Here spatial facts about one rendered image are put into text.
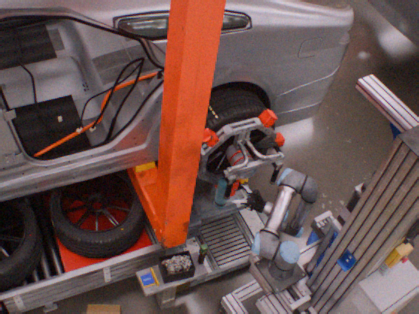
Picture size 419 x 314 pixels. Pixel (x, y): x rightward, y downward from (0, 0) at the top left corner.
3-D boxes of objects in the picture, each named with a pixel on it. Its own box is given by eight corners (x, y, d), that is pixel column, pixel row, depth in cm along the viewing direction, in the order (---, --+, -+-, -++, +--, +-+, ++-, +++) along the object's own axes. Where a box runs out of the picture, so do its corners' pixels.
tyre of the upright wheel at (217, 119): (200, 167, 373) (271, 114, 363) (214, 191, 361) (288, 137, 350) (154, 131, 319) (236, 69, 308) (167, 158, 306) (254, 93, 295)
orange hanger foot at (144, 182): (148, 164, 352) (150, 131, 326) (176, 223, 324) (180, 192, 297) (126, 170, 346) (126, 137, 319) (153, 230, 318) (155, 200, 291)
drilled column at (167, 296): (168, 293, 346) (171, 267, 314) (173, 305, 340) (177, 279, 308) (156, 297, 342) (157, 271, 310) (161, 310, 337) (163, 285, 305)
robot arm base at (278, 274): (298, 273, 277) (303, 265, 270) (277, 285, 271) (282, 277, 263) (283, 253, 285) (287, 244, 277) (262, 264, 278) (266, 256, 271)
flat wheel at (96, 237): (109, 167, 377) (108, 148, 359) (164, 226, 350) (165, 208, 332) (36, 210, 343) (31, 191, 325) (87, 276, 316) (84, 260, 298)
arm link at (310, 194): (327, 179, 281) (301, 231, 314) (310, 172, 283) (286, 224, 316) (322, 191, 273) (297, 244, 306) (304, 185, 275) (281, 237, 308)
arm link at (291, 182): (274, 259, 258) (310, 172, 280) (248, 247, 261) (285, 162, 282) (271, 263, 269) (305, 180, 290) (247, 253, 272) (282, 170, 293)
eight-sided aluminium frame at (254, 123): (261, 164, 358) (277, 111, 316) (265, 171, 354) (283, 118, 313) (192, 185, 338) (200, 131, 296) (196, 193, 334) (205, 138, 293)
